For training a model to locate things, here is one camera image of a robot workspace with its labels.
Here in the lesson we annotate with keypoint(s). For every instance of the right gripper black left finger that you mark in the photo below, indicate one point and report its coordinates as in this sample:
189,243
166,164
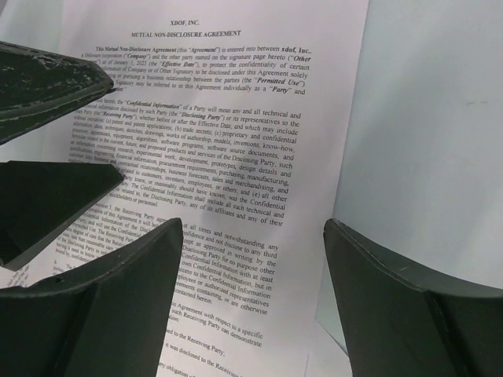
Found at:
105,318

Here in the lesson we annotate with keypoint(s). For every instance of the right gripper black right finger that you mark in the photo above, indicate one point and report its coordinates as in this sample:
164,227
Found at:
403,319

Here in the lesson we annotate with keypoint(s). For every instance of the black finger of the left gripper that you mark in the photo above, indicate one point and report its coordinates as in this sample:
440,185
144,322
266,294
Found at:
39,200
38,87

